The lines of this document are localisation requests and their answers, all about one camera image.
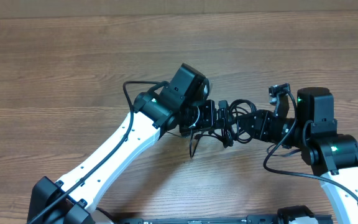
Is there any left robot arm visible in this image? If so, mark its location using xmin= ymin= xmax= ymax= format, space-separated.
xmin=27 ymin=63 xmax=215 ymax=223

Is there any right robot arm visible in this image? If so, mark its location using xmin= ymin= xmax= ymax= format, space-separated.
xmin=233 ymin=84 xmax=358 ymax=223

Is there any right camera black cable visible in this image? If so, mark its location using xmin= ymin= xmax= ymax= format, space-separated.
xmin=262 ymin=90 xmax=358 ymax=224

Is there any camera black cable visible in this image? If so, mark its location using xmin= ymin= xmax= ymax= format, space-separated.
xmin=262 ymin=90 xmax=358 ymax=224
xmin=26 ymin=80 xmax=161 ymax=224

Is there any left camera black cable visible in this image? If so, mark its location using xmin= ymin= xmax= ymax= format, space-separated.
xmin=26 ymin=80 xmax=161 ymax=224

